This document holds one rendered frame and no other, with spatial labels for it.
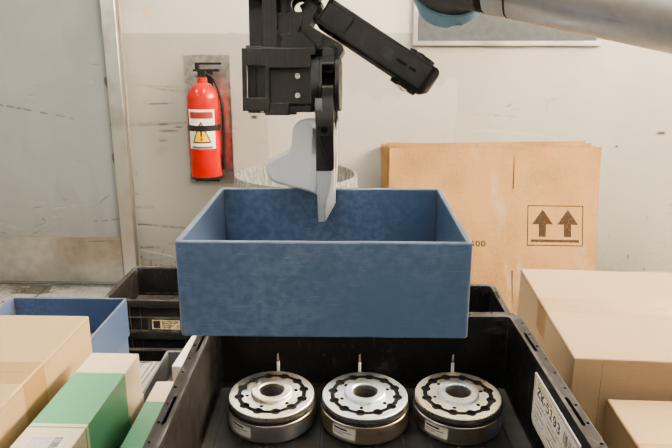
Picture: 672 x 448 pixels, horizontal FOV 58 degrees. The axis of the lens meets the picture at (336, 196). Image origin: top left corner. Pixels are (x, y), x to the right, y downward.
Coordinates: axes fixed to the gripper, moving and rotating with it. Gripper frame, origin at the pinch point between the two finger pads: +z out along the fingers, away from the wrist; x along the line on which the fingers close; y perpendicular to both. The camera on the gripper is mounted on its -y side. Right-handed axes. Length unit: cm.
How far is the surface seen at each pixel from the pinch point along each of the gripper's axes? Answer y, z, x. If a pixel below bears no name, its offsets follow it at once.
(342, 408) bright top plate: -0.7, 25.3, -10.9
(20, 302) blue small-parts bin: 56, 25, -44
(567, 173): -99, 23, -241
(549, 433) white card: -22.1, 23.8, -4.1
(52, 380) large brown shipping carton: 34.7, 24.0, -13.4
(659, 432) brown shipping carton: -34.9, 25.6, -8.1
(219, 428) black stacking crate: 13.7, 28.3, -11.0
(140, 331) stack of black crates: 69, 62, -126
